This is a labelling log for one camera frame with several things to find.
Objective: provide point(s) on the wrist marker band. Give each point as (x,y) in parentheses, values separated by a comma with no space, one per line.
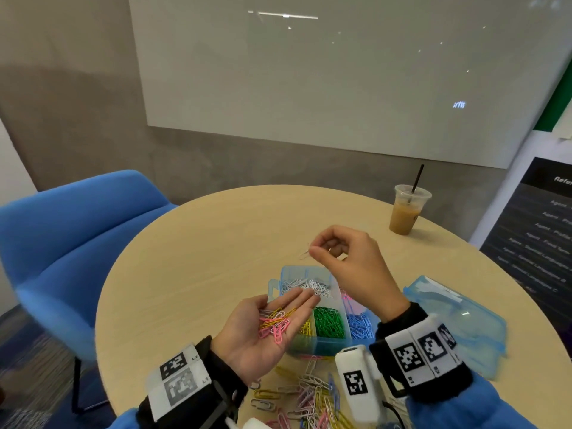
(179,381)
(420,348)

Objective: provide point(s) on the blue upholstered chair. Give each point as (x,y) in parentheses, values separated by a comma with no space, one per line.
(62,245)

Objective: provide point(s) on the person's left forearm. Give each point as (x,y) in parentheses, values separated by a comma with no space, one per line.
(223,393)

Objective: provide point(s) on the paperclips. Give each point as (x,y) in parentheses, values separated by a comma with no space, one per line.
(275,324)

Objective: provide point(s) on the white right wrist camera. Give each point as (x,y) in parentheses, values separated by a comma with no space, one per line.
(356,384)

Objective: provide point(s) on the person's right hand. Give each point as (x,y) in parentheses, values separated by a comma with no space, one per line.
(357,268)

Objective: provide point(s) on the blue compartment organizer box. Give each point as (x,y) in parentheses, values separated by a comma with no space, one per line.
(288,274)

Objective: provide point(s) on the left wrist marker band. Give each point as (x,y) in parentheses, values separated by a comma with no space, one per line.
(179,381)

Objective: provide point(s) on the bunch of blue paper clips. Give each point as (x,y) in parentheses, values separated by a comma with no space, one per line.
(360,327)

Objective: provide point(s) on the white paper clip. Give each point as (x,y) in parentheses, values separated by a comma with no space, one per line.
(307,253)

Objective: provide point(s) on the blue transparent box lid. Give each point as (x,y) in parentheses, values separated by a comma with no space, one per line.
(465,317)

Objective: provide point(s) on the bunch of pink paper clips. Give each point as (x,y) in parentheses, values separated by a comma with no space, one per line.
(353,304)

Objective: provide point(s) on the white wall board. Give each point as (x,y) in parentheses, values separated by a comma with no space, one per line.
(357,76)

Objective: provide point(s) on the person's left hand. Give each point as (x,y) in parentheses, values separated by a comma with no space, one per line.
(255,344)

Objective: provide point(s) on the iced coffee plastic cup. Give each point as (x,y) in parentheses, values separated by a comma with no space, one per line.
(407,214)

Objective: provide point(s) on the bunch of yellow paper clips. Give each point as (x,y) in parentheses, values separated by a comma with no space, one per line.
(307,328)

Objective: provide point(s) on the right wrist marker band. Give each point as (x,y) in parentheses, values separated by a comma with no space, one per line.
(420,348)

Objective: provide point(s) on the black drinking straw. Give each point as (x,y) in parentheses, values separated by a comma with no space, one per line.
(417,177)

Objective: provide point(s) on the bunch of green paper clips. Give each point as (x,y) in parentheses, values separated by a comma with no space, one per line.
(330,322)

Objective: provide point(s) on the standing poster banner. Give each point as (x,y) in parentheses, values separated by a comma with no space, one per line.
(541,236)

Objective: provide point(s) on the round wooden table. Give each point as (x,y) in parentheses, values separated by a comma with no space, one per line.
(188,254)

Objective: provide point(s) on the pile of coloured paper clips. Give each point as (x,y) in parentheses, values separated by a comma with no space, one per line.
(304,397)

